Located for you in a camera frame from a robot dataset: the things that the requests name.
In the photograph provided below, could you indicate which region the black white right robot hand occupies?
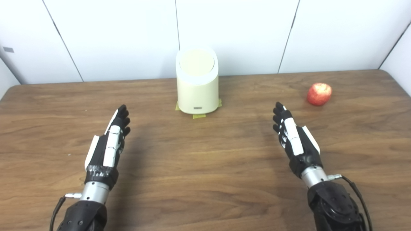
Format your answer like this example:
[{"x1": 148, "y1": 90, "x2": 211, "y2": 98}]
[{"x1": 272, "y1": 102, "x2": 324, "y2": 179}]

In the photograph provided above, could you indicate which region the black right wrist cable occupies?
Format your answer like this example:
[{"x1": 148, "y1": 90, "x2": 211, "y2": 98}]
[{"x1": 328, "y1": 174, "x2": 373, "y2": 231}]

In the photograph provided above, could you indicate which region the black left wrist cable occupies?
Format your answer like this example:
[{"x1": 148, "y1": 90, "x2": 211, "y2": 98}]
[{"x1": 50, "y1": 192, "x2": 82, "y2": 231}]

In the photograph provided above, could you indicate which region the cream round bin lid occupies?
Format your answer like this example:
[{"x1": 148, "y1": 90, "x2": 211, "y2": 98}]
[{"x1": 179, "y1": 50, "x2": 215, "y2": 77}]

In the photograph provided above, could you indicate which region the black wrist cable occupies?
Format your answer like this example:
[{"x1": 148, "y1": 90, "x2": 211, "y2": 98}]
[
  {"x1": 50, "y1": 192, "x2": 82, "y2": 231},
  {"x1": 328, "y1": 174, "x2": 373, "y2": 231}
]

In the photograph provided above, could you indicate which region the cream-colored bin body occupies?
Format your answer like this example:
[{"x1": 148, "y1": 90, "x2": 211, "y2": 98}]
[{"x1": 176, "y1": 47, "x2": 220, "y2": 115}]

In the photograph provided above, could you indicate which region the red apple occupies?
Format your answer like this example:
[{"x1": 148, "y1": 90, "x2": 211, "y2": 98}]
[{"x1": 307, "y1": 83, "x2": 332, "y2": 106}]

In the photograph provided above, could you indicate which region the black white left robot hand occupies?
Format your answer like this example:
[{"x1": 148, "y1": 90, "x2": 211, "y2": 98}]
[{"x1": 84, "y1": 104, "x2": 131, "y2": 190}]

